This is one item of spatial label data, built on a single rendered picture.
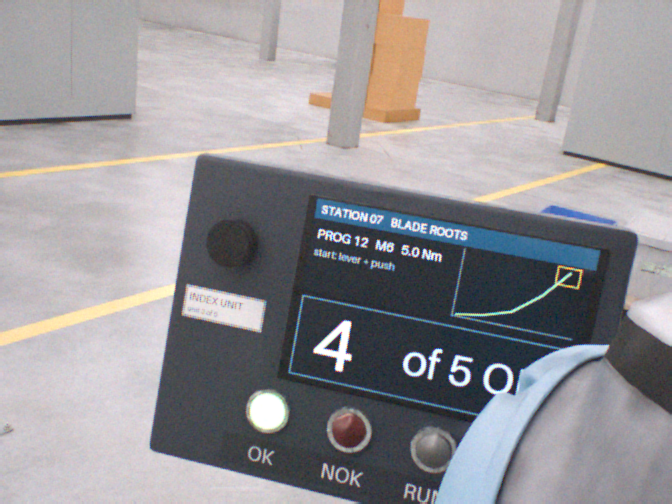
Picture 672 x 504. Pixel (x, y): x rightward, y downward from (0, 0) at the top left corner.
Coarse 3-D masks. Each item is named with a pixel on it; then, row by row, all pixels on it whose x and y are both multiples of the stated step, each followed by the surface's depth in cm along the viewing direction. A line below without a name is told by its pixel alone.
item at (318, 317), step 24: (312, 312) 42; (336, 312) 41; (360, 312) 41; (312, 336) 42; (336, 336) 41; (360, 336) 41; (312, 360) 42; (336, 360) 42; (360, 360) 41; (336, 384) 42; (360, 384) 41
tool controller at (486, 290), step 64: (192, 192) 43; (256, 192) 42; (320, 192) 41; (384, 192) 41; (192, 256) 43; (256, 256) 42; (320, 256) 41; (384, 256) 41; (448, 256) 40; (512, 256) 40; (576, 256) 39; (192, 320) 43; (256, 320) 42; (384, 320) 41; (448, 320) 40; (512, 320) 40; (576, 320) 39; (192, 384) 43; (256, 384) 43; (320, 384) 42; (384, 384) 41; (448, 384) 41; (512, 384) 40; (192, 448) 44; (256, 448) 43; (320, 448) 42; (384, 448) 41
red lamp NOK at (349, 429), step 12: (348, 408) 41; (336, 420) 41; (348, 420) 41; (360, 420) 41; (336, 432) 41; (348, 432) 41; (360, 432) 41; (336, 444) 42; (348, 444) 41; (360, 444) 41
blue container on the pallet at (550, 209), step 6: (540, 210) 403; (546, 210) 413; (552, 210) 420; (558, 210) 418; (564, 210) 417; (570, 210) 415; (570, 216) 416; (576, 216) 414; (582, 216) 412; (588, 216) 410; (594, 216) 408; (600, 222) 407; (606, 222) 406; (612, 222) 404
